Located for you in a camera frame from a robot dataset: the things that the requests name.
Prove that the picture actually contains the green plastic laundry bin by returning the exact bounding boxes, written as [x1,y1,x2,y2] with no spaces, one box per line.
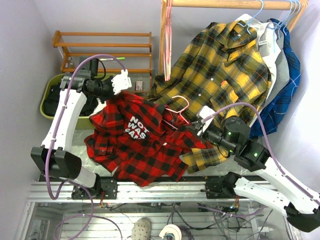
[40,71,115,130]

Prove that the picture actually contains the wooden clothes rail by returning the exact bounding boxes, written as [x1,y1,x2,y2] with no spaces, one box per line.
[157,0,309,73]

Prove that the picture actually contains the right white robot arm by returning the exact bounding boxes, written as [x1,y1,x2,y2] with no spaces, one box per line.
[192,106,320,233]

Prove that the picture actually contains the black garment in bin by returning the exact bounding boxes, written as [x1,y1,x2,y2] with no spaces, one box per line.
[43,83,106,118]

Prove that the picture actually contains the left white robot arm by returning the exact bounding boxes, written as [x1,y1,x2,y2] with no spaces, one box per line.
[30,54,132,199]

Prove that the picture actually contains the light blue hangers pair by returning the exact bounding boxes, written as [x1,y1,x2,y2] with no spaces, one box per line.
[273,0,302,40]

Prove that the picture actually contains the wooden shoe rack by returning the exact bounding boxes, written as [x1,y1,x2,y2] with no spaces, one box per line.
[52,30,153,93]

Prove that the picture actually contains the green marker pen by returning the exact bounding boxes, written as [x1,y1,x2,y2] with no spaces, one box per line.
[99,57,126,61]

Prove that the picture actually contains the aluminium mounting rail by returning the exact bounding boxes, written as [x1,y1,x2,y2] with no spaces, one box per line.
[27,181,290,203]

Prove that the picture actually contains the light blue hanger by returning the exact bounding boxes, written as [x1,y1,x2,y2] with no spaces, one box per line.
[237,0,265,35]

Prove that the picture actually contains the grey perforated shoe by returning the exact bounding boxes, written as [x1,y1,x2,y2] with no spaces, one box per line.
[131,217,152,240]

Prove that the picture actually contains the grey white shirt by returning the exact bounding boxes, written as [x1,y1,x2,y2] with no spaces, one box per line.
[234,13,290,111]

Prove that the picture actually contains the blue plaid shirt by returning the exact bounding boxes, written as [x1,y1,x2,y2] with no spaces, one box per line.
[251,18,290,134]

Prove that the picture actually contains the white tape roll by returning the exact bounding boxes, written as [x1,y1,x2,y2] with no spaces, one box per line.
[159,224,182,240]

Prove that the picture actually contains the pink wire hanger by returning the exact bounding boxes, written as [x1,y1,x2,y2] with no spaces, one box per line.
[165,95,190,125]

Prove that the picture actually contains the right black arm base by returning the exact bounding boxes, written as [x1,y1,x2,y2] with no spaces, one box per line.
[200,172,242,199]

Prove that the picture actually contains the red black plaid shirt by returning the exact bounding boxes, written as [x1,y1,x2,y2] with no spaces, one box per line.
[84,92,213,187]

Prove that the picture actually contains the pink hangers on rail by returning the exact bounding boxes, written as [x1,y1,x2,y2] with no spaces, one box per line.
[163,0,173,82]

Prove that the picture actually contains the yellow plaid flannel shirt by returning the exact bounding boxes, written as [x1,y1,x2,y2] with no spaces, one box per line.
[147,21,273,174]

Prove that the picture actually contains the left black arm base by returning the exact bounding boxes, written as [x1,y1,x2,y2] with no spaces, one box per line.
[71,174,118,200]

